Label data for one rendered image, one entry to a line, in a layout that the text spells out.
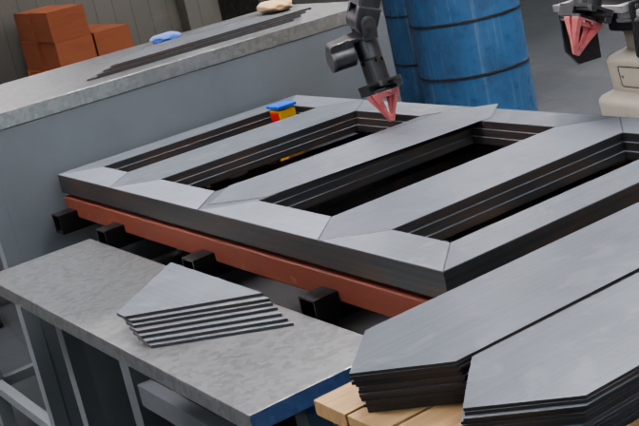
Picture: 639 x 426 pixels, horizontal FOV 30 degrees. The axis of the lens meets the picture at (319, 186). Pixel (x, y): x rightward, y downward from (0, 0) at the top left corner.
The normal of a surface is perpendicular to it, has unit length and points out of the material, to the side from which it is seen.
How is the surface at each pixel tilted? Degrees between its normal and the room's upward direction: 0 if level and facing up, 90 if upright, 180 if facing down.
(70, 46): 90
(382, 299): 90
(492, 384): 0
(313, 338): 0
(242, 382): 0
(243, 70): 90
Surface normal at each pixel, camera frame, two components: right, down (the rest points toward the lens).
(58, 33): 0.48, 0.12
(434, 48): -0.69, 0.33
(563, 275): -0.21, -0.95
